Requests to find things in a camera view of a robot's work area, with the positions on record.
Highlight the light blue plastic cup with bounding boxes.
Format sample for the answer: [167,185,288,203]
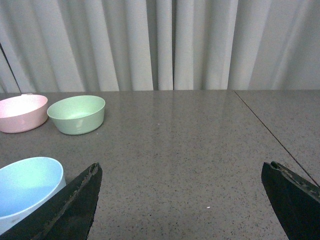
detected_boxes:
[0,156,66,234]

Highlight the white pleated curtain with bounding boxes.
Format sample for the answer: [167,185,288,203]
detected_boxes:
[0,0,320,93]

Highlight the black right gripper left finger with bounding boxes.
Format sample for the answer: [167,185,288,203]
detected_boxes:
[0,162,103,240]

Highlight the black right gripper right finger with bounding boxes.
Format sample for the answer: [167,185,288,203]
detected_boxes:
[261,161,320,240]

